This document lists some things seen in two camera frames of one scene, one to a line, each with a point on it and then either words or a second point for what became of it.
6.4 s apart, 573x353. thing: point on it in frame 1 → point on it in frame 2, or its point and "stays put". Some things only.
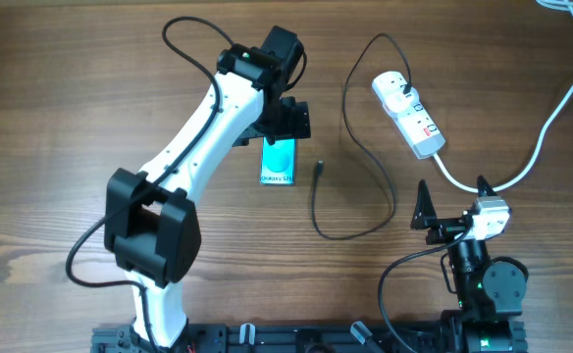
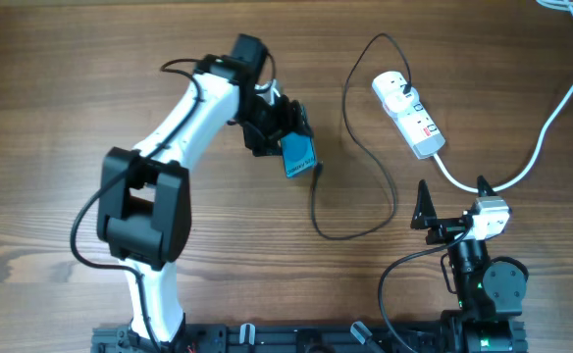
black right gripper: (426, 218) stays put
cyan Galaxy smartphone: (278, 164) → (298, 153)
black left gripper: (295, 123) stays put
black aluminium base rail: (323, 337) stays put
